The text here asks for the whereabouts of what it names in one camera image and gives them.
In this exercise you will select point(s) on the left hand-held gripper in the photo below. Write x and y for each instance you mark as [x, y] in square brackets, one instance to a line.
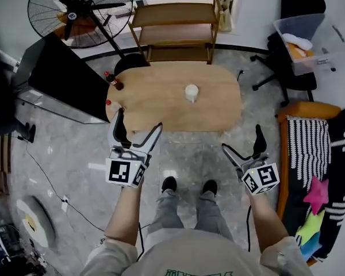
[122, 172]

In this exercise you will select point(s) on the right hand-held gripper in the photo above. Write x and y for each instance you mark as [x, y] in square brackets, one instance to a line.
[260, 178]

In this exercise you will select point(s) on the person's left forearm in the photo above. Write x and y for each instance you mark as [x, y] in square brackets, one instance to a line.
[125, 217]

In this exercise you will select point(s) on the person's right forearm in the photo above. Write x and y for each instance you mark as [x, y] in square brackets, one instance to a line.
[267, 223]

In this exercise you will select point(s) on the wooden oval coffee table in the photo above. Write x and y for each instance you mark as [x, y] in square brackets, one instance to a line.
[161, 102]

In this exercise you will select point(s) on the red-capped labelled bottle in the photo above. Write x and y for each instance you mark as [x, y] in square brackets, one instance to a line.
[112, 104]

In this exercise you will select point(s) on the person's right black shoe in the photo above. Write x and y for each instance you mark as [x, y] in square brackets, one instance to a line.
[210, 187]

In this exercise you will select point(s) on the person's black shoe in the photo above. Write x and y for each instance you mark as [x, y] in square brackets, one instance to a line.
[169, 184]
[210, 187]

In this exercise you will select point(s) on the dark cola bottle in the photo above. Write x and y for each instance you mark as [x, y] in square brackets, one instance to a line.
[115, 81]

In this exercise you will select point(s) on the person's left black shoe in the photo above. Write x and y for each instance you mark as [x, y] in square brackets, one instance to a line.
[169, 184]

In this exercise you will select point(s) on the orange sofa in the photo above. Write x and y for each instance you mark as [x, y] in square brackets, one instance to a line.
[307, 108]

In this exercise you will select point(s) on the white mug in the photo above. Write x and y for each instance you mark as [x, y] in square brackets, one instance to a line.
[191, 92]

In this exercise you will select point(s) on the person's grey trousers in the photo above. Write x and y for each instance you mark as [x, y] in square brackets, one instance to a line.
[166, 214]

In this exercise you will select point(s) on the pink star pillow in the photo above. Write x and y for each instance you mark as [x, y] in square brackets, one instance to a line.
[317, 195]

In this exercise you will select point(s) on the black office chair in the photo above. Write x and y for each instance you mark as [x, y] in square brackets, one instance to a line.
[299, 79]

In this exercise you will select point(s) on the black white striped blanket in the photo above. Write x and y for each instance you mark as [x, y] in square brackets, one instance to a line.
[339, 160]

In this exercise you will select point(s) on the white power adapter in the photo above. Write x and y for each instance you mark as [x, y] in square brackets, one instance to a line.
[65, 204]

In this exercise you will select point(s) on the green star pillow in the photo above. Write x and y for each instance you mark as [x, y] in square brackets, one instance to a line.
[312, 229]

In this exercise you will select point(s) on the clear plastic storage box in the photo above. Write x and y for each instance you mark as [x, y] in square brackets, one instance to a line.
[307, 65]

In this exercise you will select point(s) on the orange cloth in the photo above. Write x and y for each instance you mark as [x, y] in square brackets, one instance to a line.
[300, 52]

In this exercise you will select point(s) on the person's light grey shirt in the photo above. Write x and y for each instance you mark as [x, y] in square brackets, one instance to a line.
[195, 254]

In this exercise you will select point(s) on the blue star pillow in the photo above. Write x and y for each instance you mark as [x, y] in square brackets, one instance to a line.
[312, 247]

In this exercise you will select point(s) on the white cloth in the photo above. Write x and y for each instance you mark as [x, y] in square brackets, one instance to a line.
[297, 40]

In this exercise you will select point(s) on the wooden shelf rack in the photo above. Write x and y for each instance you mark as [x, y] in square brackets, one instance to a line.
[172, 16]

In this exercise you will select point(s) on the fried egg shaped rug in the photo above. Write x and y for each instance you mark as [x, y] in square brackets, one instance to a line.
[34, 220]

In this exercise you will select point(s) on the beige tote bag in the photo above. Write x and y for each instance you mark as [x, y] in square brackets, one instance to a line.
[224, 13]

